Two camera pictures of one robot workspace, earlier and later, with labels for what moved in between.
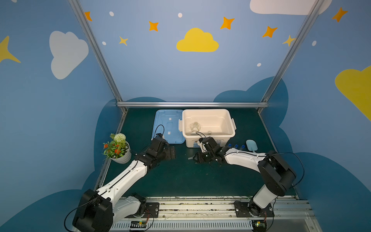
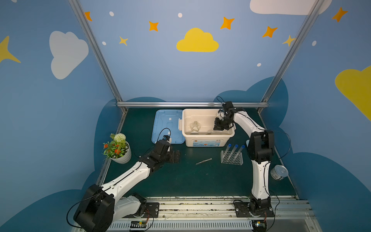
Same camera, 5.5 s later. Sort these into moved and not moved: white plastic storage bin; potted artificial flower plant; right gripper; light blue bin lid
Moved: right gripper
Not moved: potted artificial flower plant; light blue bin lid; white plastic storage bin
